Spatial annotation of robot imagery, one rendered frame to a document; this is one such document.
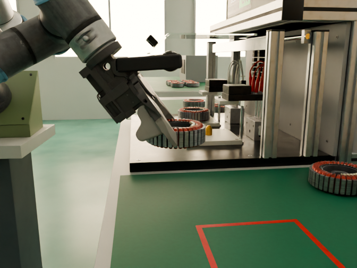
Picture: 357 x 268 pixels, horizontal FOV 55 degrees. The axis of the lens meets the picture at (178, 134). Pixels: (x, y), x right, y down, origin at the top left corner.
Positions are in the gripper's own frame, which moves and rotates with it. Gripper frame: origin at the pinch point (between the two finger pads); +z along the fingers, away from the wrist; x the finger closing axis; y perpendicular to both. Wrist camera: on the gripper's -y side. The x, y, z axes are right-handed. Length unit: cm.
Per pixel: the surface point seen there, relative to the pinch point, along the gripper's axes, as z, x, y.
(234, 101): 7.6, -28.9, -13.6
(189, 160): 8.5, -10.3, 3.1
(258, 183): 18.0, -1.1, -6.6
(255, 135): 19.0, -28.7, -12.9
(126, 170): 1.8, -10.2, 15.8
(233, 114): 16, -53, -12
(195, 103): 14, -102, -2
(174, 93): 12, -188, 9
